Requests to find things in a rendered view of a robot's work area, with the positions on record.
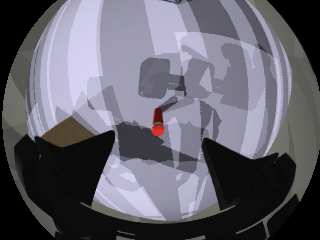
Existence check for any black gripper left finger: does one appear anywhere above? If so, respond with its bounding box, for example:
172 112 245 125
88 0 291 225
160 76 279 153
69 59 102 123
33 129 116 207

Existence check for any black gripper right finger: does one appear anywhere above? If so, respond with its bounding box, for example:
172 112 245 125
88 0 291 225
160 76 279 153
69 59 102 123
201 137 279 211

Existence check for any dark red peg with white band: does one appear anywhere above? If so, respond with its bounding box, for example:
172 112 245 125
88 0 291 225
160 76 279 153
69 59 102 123
152 107 165 136

